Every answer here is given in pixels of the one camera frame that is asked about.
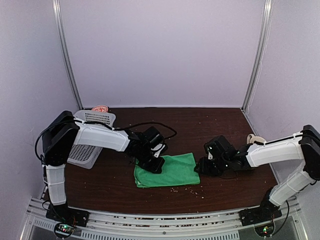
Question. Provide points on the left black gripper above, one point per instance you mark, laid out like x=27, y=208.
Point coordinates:
x=156, y=168

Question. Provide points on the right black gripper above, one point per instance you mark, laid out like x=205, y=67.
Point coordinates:
x=204, y=168

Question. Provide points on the green microfiber towel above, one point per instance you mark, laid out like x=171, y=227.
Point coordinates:
x=178, y=170

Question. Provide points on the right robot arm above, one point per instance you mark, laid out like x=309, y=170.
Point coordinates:
x=304, y=146

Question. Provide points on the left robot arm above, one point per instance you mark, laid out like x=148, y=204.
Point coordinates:
x=79, y=138

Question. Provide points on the white coral pattern mug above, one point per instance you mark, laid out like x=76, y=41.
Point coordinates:
x=254, y=139

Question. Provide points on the white perforated plastic basket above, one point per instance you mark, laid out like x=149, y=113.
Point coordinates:
x=85, y=155

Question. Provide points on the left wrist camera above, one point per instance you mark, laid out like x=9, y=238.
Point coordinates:
x=155, y=141

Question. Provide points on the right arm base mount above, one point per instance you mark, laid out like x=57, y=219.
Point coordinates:
x=263, y=216

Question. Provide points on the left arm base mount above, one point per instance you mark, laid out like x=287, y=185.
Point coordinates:
x=68, y=219

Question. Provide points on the right aluminium frame post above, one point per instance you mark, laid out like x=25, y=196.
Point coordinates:
x=261, y=47

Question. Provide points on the aluminium frame post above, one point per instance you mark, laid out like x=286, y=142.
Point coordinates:
x=65, y=53
x=261, y=47

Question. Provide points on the left aluminium frame post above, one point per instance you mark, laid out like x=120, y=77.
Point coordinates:
x=65, y=53

